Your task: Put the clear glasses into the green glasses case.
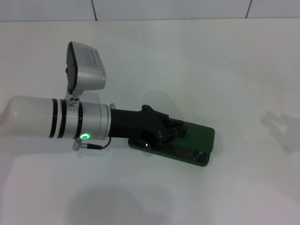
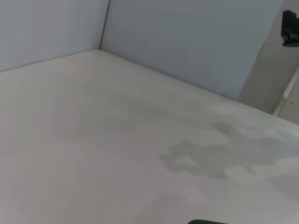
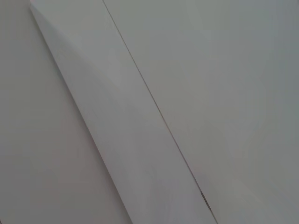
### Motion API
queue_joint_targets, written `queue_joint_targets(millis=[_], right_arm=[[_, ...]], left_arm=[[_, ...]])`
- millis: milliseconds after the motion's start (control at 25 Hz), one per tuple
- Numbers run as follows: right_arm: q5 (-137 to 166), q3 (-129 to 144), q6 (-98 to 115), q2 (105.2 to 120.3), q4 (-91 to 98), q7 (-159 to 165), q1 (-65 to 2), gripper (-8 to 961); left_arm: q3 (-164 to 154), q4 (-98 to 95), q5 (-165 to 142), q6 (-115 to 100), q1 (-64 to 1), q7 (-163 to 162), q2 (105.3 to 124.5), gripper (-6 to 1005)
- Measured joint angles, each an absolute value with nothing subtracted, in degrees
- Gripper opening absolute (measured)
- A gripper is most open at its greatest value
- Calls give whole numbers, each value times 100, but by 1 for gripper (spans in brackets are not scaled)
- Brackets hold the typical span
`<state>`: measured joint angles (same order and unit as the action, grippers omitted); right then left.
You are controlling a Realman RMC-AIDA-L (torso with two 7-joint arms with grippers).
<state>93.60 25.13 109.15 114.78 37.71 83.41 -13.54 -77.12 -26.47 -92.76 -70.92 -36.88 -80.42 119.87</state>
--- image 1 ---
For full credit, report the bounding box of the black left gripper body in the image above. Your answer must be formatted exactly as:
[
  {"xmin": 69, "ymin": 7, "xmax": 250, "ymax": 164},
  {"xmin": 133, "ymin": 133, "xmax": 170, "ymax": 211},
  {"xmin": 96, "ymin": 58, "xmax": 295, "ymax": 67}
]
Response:
[{"xmin": 109, "ymin": 104, "xmax": 170, "ymax": 150}]

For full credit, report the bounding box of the green glasses case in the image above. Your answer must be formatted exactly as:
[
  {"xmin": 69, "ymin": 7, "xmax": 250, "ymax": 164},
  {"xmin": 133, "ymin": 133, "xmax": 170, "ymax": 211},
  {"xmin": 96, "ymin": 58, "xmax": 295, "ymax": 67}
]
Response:
[{"xmin": 127, "ymin": 120, "xmax": 216, "ymax": 168}]

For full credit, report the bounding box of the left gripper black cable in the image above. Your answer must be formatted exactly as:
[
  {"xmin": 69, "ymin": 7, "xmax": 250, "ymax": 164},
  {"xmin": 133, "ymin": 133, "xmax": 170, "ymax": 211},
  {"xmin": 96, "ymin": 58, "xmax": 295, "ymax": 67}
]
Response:
[{"xmin": 72, "ymin": 135, "xmax": 112, "ymax": 152}]

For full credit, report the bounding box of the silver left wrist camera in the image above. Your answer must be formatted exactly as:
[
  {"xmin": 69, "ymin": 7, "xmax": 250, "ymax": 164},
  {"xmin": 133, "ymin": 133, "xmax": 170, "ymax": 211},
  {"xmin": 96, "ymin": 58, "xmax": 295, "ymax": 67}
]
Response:
[{"xmin": 63, "ymin": 41, "xmax": 107, "ymax": 113}]

